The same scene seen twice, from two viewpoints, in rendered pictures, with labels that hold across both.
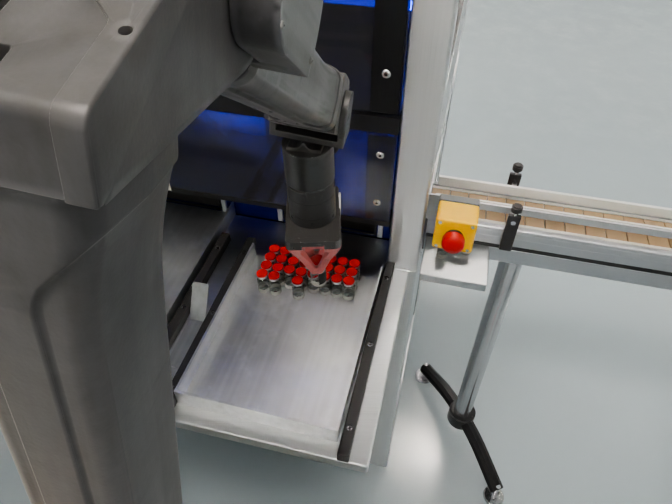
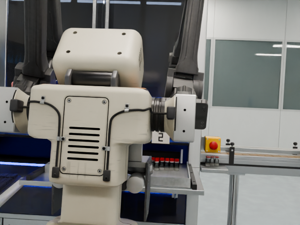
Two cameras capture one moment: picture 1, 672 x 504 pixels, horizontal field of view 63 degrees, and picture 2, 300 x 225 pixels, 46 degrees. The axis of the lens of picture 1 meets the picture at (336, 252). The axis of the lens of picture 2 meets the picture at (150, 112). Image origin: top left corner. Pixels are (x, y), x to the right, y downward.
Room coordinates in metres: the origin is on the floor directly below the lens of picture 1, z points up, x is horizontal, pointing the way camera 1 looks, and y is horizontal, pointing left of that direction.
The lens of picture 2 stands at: (-0.89, 0.40, 1.23)
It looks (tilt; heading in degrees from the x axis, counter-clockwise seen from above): 3 degrees down; 349
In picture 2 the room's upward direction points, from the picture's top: 2 degrees clockwise
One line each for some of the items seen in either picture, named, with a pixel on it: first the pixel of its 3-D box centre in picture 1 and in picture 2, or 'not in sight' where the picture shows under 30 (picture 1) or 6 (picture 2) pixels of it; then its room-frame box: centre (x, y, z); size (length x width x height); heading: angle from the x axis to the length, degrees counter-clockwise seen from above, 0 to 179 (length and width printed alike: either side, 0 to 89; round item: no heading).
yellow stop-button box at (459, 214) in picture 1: (455, 224); (212, 144); (0.74, -0.22, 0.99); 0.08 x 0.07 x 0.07; 166
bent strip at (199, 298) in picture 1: (187, 323); not in sight; (0.58, 0.25, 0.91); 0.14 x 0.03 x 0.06; 167
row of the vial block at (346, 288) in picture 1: (307, 280); (159, 164); (0.68, 0.05, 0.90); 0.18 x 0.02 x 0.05; 75
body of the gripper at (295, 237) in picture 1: (312, 201); not in sight; (0.51, 0.03, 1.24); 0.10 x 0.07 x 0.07; 1
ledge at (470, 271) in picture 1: (455, 257); (213, 168); (0.77, -0.24, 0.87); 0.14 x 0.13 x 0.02; 166
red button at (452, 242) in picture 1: (453, 240); (213, 145); (0.69, -0.21, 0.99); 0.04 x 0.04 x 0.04; 76
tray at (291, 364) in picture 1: (289, 329); (158, 171); (0.58, 0.08, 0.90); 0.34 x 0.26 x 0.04; 165
